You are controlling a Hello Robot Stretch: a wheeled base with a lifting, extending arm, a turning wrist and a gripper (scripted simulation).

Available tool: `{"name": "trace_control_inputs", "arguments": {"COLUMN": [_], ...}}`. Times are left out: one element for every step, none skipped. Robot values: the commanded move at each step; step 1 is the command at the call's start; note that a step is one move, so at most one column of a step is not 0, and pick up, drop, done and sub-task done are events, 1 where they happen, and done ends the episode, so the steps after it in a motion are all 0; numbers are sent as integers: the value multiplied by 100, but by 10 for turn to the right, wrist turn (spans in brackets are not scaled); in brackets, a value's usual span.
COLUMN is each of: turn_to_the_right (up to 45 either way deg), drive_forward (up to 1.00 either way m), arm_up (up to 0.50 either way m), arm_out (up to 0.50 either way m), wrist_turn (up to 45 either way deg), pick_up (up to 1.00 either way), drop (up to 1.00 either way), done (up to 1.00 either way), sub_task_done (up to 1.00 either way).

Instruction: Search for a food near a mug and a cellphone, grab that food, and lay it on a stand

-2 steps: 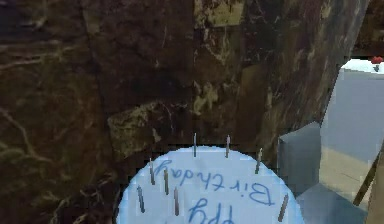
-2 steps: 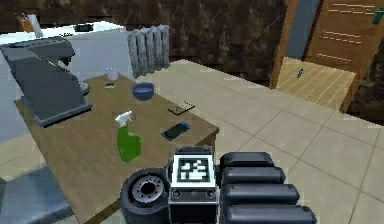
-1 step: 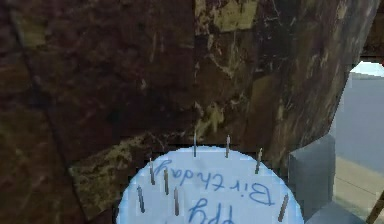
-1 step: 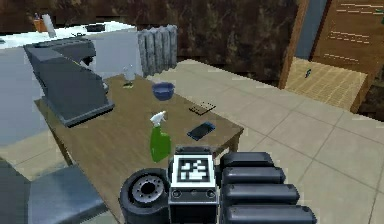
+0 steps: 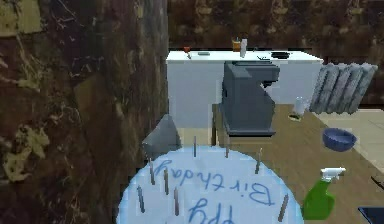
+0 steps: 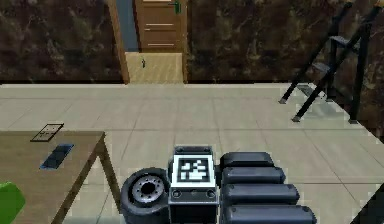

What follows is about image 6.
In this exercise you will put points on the brown wooden table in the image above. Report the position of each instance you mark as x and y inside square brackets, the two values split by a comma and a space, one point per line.
[40, 180]

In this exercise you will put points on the black step ladder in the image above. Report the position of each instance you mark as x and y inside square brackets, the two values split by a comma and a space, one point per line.
[336, 63]

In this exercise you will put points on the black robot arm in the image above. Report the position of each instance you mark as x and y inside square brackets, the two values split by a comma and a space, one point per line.
[246, 193]

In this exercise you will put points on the green apple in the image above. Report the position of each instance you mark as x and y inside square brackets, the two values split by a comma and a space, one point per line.
[10, 203]

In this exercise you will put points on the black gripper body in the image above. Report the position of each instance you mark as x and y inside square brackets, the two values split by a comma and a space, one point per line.
[145, 195]

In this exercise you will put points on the clear black-framed card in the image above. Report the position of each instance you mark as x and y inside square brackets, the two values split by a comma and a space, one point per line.
[46, 132]

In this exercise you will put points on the brown wooden room door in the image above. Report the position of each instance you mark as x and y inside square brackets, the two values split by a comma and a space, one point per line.
[160, 25]

